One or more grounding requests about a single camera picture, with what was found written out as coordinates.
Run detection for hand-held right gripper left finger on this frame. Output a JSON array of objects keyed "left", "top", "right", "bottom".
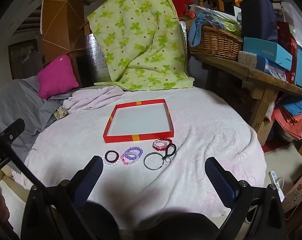
[{"left": 21, "top": 156, "right": 104, "bottom": 240}]

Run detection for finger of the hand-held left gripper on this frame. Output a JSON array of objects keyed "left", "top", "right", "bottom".
[{"left": 0, "top": 118, "right": 52, "bottom": 195}]

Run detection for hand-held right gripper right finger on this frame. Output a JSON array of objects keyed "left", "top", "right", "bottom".
[{"left": 205, "top": 157, "right": 287, "bottom": 240}]

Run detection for white bead bracelet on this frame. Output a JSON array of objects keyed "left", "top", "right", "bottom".
[{"left": 102, "top": 156, "right": 120, "bottom": 167}]

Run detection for dark maroon ring bracelet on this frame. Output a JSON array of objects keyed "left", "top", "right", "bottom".
[{"left": 105, "top": 150, "right": 119, "bottom": 164}]

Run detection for clear pink bracelet with bow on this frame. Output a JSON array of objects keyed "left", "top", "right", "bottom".
[{"left": 120, "top": 152, "right": 139, "bottom": 166}]

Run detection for purple bead bracelet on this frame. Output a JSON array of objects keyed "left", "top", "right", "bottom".
[{"left": 124, "top": 147, "right": 143, "bottom": 161}]

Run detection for silver bangle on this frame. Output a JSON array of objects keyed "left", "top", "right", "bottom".
[{"left": 144, "top": 151, "right": 165, "bottom": 171}]

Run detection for black hair tie with rings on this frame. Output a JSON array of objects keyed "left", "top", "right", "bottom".
[{"left": 164, "top": 143, "right": 177, "bottom": 163}]

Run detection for red shallow tray box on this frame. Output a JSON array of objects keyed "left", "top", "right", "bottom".
[{"left": 103, "top": 99, "right": 175, "bottom": 143}]

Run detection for red bead bracelet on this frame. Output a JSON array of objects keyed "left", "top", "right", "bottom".
[{"left": 153, "top": 138, "right": 173, "bottom": 152}]

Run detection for pink bead bracelet with flower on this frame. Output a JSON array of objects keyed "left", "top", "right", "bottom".
[{"left": 153, "top": 139, "right": 168, "bottom": 149}]

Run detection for grey blanket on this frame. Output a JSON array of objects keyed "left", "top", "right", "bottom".
[{"left": 0, "top": 76, "right": 73, "bottom": 161}]

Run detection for small patterned cloth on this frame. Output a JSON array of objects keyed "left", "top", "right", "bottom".
[{"left": 53, "top": 106, "right": 68, "bottom": 119}]

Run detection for white plastic device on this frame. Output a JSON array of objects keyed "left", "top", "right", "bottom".
[{"left": 269, "top": 171, "right": 284, "bottom": 201}]

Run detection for pale pink fleece blanket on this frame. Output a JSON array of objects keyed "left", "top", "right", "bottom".
[{"left": 12, "top": 85, "right": 267, "bottom": 230}]

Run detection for magenta pillow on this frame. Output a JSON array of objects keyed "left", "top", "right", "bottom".
[{"left": 37, "top": 54, "right": 79, "bottom": 100}]

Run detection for floral print paper bag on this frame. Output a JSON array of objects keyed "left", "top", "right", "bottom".
[{"left": 281, "top": 169, "right": 302, "bottom": 213}]

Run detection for coral folded cloth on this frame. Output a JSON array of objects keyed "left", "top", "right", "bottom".
[{"left": 273, "top": 104, "right": 302, "bottom": 141}]

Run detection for blue folded cloth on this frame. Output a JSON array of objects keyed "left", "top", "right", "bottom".
[{"left": 281, "top": 96, "right": 302, "bottom": 116}]

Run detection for wooden table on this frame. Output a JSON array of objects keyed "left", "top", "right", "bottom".
[{"left": 188, "top": 52, "right": 302, "bottom": 133}]

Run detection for blue and white box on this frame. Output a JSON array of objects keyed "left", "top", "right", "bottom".
[{"left": 256, "top": 56, "right": 290, "bottom": 81}]

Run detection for white patterned box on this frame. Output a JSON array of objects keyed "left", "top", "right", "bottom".
[{"left": 238, "top": 51, "right": 265, "bottom": 69}]

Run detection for brown cardboard panel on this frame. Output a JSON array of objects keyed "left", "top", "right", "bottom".
[{"left": 42, "top": 0, "right": 85, "bottom": 53}]

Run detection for wicker basket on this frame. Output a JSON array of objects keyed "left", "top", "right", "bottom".
[{"left": 189, "top": 26, "right": 244, "bottom": 61}]

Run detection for teal cardboard box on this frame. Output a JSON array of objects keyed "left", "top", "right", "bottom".
[{"left": 242, "top": 37, "right": 293, "bottom": 71}]

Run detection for green clover print quilt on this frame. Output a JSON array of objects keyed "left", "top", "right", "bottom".
[{"left": 87, "top": 0, "right": 195, "bottom": 91}]

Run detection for light blue cloth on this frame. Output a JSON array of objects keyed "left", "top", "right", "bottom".
[{"left": 188, "top": 12, "right": 209, "bottom": 47}]

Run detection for red paper bag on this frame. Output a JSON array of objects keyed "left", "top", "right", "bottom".
[{"left": 277, "top": 21, "right": 298, "bottom": 84}]

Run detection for navy fabric bag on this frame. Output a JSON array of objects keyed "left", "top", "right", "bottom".
[{"left": 240, "top": 0, "right": 279, "bottom": 43}]

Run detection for white plastic bag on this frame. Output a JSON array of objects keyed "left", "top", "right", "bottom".
[{"left": 273, "top": 2, "right": 302, "bottom": 53}]

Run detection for red cloth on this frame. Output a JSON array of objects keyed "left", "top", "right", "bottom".
[{"left": 170, "top": 0, "right": 194, "bottom": 21}]

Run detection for wooden chair frame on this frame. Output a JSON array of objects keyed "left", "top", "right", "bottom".
[{"left": 66, "top": 47, "right": 88, "bottom": 88}]

